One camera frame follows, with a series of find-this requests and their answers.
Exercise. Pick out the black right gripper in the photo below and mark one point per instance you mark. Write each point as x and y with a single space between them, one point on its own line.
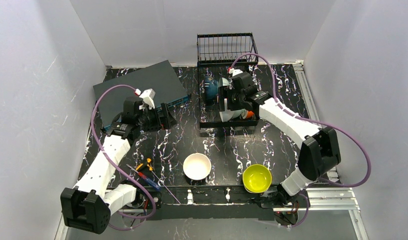
224 101

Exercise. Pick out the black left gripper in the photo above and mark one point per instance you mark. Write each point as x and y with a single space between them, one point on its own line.
162 117

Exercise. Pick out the black wire dish rack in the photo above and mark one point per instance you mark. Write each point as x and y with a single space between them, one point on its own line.
216 52

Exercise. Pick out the blue floral white bowl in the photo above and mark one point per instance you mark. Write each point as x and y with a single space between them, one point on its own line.
248 75

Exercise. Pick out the celadon green bowl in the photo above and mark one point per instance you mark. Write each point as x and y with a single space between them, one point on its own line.
228 115

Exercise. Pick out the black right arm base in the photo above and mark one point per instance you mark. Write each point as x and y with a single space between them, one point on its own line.
279 197

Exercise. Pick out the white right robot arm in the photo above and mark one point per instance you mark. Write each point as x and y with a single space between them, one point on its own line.
319 148

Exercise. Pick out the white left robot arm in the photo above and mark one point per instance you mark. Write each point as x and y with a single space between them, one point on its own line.
87 206

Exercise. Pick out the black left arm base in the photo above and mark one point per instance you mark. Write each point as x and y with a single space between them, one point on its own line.
140 207

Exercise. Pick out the red blue screwdriver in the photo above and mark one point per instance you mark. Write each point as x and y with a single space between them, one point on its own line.
149 181

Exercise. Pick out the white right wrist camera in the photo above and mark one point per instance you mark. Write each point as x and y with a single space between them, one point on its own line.
233 71

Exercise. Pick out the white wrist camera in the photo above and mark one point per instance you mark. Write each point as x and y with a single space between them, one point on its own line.
233 71
147 98

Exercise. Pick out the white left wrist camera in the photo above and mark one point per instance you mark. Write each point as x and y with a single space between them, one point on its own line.
147 98

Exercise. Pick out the orange handled pliers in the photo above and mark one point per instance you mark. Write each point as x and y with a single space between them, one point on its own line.
145 165

